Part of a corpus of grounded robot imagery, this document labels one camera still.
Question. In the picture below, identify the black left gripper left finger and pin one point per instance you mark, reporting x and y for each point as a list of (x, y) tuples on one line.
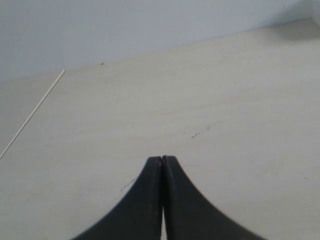
[(138, 215)]

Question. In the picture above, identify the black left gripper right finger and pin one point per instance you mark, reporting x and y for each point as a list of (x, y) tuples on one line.
[(188, 215)]

